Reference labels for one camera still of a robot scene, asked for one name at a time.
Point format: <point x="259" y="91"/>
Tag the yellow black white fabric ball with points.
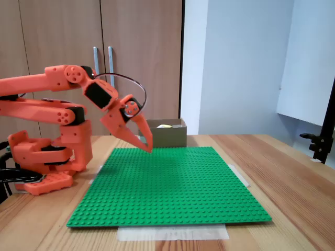
<point x="164" y="126"/>

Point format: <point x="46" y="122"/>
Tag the open cardboard box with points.
<point x="170" y="137"/>

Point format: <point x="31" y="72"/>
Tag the wooden cabinet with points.
<point x="144" y="52"/>

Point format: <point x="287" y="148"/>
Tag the short masking tape strip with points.
<point x="94" y="179"/>
<point x="240" y="176"/>

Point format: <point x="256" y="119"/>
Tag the green studded baseplate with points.
<point x="170" y="198"/>

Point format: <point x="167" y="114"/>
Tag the black table clamp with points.
<point x="18" y="175"/>

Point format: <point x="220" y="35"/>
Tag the long masking tape strip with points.
<point x="170" y="234"/>

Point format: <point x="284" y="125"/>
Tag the white board panel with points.
<point x="308" y="65"/>

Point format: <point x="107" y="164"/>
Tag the black camera stand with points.
<point x="320" y="146"/>

